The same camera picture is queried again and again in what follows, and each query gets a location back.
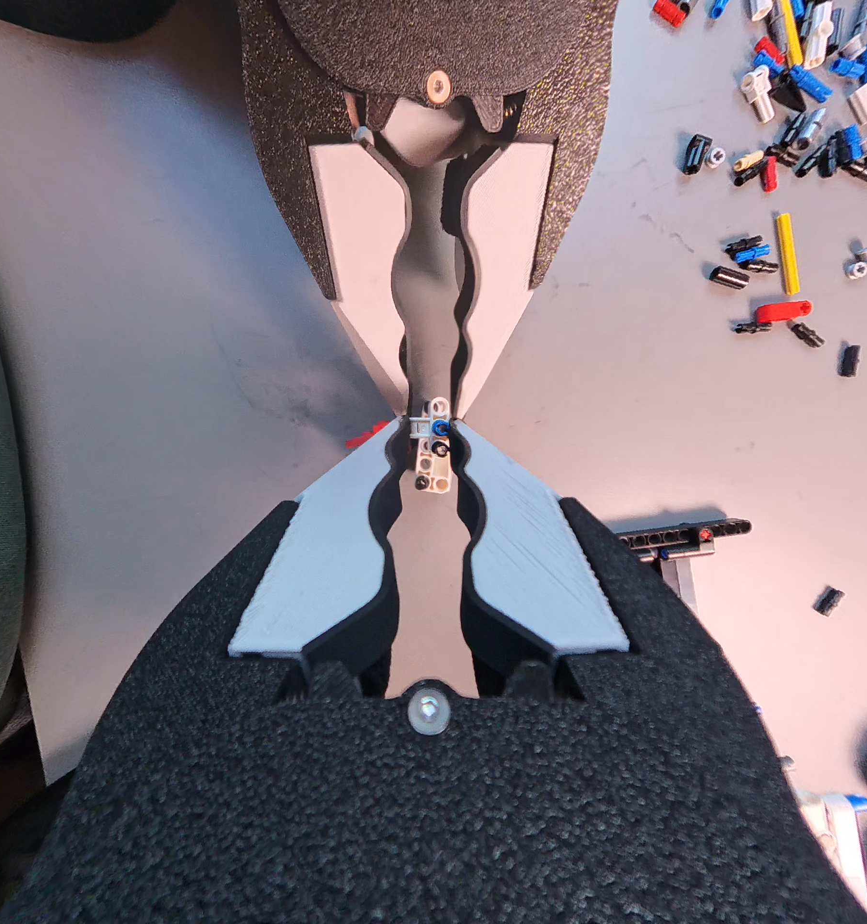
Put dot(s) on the small white blue brick piece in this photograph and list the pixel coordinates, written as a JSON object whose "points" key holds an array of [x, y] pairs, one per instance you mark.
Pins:
{"points": [[437, 425]]}

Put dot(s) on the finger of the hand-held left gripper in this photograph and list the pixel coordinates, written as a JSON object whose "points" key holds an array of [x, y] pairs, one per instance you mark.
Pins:
{"points": [[359, 217], [513, 217]]}

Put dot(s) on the black toy pin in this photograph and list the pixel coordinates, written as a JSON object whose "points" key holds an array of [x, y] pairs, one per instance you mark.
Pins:
{"points": [[831, 601]]}

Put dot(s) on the grey desk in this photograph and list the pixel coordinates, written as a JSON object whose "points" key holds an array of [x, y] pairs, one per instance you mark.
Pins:
{"points": [[145, 289]]}

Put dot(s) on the red white black brick subassembly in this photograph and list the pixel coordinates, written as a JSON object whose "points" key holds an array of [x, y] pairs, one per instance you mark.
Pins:
{"points": [[434, 465]]}

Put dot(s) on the partly built toy brick vehicle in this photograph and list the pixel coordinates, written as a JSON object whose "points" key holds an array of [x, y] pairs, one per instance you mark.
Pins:
{"points": [[686, 537]]}

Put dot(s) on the pile of small toy bricks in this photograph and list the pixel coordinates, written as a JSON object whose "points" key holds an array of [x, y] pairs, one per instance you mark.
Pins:
{"points": [[787, 253]]}

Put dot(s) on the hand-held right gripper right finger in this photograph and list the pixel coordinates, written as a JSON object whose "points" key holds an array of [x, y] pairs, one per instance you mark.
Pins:
{"points": [[542, 571]]}

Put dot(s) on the short black brick piece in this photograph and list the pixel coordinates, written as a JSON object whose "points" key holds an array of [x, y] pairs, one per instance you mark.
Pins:
{"points": [[849, 360]]}

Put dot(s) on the person's left forearm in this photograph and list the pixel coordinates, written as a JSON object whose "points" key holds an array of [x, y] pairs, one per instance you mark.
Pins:
{"points": [[58, 15]]}

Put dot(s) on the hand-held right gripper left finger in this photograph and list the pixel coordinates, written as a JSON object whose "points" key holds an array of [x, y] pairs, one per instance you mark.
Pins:
{"points": [[318, 571]]}

